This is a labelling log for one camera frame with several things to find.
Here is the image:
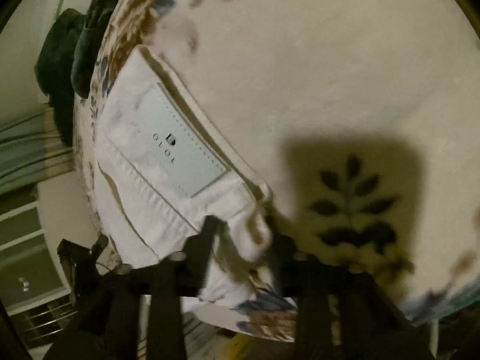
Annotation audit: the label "folded dark green garment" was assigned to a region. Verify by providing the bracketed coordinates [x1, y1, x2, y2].
[35, 0, 119, 147]

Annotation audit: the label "white pants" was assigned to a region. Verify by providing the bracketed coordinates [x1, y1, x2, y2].
[94, 46, 272, 308]

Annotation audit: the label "floral bed sheet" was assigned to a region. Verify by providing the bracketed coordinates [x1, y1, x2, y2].
[74, 0, 479, 341]

